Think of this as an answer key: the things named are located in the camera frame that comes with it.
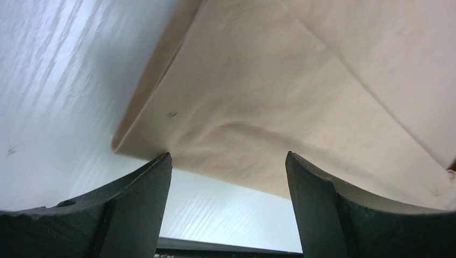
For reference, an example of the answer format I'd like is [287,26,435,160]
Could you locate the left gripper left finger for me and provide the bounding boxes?
[1,154,172,257]

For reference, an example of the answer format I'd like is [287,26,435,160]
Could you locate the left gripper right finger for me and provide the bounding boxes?
[285,152,455,257]

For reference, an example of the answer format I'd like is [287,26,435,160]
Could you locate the beige t shirt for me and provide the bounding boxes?
[111,1,455,210]

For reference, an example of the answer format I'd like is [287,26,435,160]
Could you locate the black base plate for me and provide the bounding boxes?
[154,237,303,258]

